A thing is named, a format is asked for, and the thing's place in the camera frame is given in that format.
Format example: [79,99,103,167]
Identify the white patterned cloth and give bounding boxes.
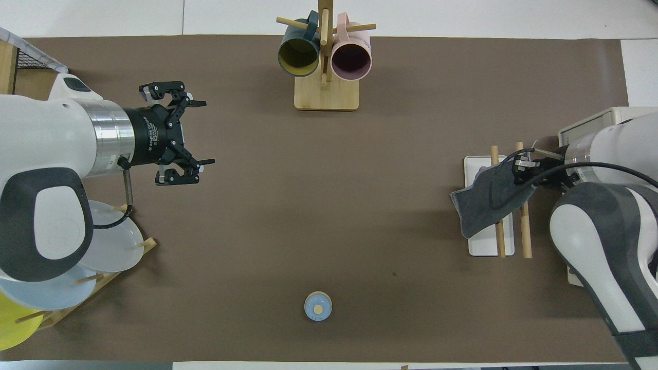
[0,27,68,73]

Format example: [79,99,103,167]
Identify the white towel rack wooden bars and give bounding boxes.
[464,143,533,258]

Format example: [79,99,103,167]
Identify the yellow plate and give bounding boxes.
[0,293,46,351]

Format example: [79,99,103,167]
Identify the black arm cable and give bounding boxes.
[93,157,135,230]
[488,148,658,210]

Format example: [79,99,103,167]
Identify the purple and grey towel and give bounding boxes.
[450,162,538,239]

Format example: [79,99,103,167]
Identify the brown table mat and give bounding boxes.
[0,35,630,363]

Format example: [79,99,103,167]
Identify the dark teal mug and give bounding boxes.
[278,10,322,78]

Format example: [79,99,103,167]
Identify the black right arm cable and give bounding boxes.
[488,148,658,210]

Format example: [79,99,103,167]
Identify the frosted white plate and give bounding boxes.
[77,200,145,273]

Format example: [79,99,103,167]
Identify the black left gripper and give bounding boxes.
[123,81,215,187]

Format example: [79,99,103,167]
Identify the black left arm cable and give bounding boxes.
[93,157,135,230]

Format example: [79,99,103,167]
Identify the pink mug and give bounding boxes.
[331,13,372,81]

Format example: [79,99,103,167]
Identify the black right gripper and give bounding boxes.
[514,154,574,190]

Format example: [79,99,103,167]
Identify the wooden plate rack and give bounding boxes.
[15,205,157,329]

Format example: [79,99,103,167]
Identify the wooden mug tree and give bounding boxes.
[276,0,377,111]

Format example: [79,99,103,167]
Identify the black wire basket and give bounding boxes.
[13,46,67,85]

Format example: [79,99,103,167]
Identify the light blue plate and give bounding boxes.
[0,260,101,310]

